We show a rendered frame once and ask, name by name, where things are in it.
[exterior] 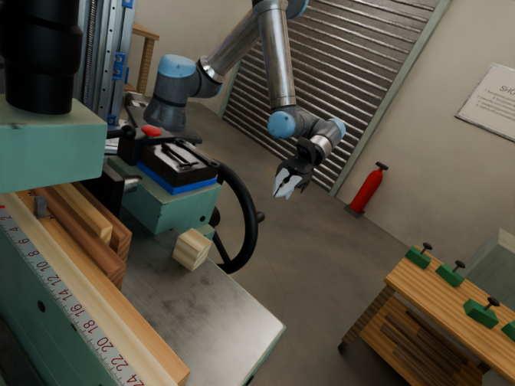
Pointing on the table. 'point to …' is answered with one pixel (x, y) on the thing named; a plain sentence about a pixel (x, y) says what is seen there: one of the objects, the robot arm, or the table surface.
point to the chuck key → (178, 156)
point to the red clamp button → (151, 130)
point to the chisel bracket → (49, 147)
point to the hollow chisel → (40, 206)
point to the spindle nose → (40, 53)
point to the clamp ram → (111, 188)
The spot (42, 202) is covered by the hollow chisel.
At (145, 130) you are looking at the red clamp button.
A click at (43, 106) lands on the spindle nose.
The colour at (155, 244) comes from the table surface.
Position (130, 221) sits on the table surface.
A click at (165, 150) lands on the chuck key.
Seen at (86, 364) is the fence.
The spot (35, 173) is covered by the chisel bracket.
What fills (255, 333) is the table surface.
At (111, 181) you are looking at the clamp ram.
